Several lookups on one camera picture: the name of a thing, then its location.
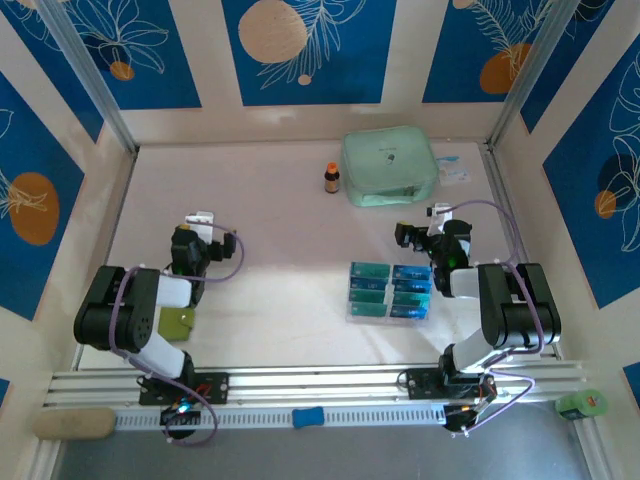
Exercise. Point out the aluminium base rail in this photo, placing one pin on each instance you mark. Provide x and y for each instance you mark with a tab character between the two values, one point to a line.
320	382

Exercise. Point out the blue white sachet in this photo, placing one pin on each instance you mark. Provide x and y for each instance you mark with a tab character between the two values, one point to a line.
455	172

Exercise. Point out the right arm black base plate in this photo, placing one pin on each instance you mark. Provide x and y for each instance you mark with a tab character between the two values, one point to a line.
422	382

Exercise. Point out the black controller board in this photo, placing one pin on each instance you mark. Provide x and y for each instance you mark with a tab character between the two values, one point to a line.
460	417
180	415

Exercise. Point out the teal credit card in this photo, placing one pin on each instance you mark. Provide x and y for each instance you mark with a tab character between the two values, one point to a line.
369	284
368	309
368	296
370	270

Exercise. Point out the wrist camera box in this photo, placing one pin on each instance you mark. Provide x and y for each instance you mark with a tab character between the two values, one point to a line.
441	214
201	222

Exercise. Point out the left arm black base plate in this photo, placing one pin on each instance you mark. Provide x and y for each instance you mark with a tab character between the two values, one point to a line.
215	387

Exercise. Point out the clear acrylic card stand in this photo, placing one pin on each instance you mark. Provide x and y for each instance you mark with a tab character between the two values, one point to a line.
389	300

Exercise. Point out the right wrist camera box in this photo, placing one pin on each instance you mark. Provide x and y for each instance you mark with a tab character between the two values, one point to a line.
441	214

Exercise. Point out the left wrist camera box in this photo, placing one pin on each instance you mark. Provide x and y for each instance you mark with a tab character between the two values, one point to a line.
201	222

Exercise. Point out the mint green zipper pouch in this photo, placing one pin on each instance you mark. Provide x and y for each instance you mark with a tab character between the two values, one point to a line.
387	160

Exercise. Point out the brown bottle orange cap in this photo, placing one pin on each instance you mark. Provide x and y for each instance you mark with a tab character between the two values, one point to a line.
332	182

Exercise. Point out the blue plastic clip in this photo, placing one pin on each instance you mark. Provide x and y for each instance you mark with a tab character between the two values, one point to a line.
307	418

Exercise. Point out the beige foam block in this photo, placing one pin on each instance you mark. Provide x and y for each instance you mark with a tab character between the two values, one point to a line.
75	422

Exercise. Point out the aluminium side rail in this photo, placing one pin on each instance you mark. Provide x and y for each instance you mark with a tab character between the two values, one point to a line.
121	200
498	180

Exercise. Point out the aluminium frame post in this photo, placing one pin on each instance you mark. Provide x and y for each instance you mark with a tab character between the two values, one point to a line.
92	75
540	75

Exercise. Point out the green tape roll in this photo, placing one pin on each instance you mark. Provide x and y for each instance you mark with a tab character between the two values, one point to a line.
582	404

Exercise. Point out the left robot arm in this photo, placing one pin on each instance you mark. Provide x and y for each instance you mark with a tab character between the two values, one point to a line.
115	310

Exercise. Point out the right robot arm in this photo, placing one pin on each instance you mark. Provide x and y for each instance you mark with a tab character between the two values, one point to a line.
520	310

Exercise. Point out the green card holder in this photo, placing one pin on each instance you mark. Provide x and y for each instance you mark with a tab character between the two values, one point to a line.
175	325

